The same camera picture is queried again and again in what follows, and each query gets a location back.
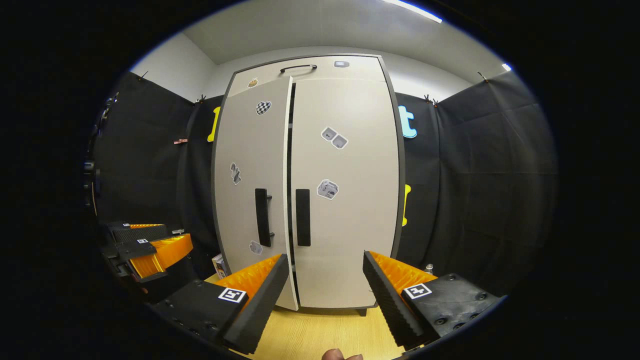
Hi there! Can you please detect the grey cabinet door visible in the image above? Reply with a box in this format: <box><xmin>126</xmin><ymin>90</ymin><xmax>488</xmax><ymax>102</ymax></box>
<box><xmin>214</xmin><ymin>76</ymin><xmax>300</xmax><ymax>312</ymax></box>
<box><xmin>289</xmin><ymin>77</ymin><xmax>401</xmax><ymax>309</ymax></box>

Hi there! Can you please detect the grey shoe cabinet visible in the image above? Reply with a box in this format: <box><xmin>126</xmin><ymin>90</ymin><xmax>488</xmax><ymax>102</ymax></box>
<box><xmin>211</xmin><ymin>53</ymin><xmax>406</xmax><ymax>317</ymax></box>

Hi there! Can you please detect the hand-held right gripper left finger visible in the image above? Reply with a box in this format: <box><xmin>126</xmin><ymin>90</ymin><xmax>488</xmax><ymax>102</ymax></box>
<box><xmin>150</xmin><ymin>253</ymin><xmax>291</xmax><ymax>356</ymax></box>

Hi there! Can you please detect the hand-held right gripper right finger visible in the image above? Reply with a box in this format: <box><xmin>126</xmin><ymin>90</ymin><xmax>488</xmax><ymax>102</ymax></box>
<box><xmin>362</xmin><ymin>250</ymin><xmax>503</xmax><ymax>351</ymax></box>

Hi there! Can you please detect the small printed box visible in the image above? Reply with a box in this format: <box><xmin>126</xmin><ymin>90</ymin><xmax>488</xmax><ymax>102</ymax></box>
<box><xmin>211</xmin><ymin>253</ymin><xmax>230</xmax><ymax>279</ymax></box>

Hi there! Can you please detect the long ceiling light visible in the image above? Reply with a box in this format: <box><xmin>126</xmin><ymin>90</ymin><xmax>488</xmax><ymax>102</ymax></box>
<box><xmin>382</xmin><ymin>0</ymin><xmax>444</xmax><ymax>24</ymax></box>

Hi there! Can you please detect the black backdrop cloth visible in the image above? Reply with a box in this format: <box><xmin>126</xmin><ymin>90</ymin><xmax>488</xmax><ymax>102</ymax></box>
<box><xmin>85</xmin><ymin>70</ymin><xmax>558</xmax><ymax>301</ymax></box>

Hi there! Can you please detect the grey cabinet drawer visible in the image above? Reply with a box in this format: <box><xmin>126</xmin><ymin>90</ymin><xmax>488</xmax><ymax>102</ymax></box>
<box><xmin>227</xmin><ymin>55</ymin><xmax>387</xmax><ymax>98</ymax></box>

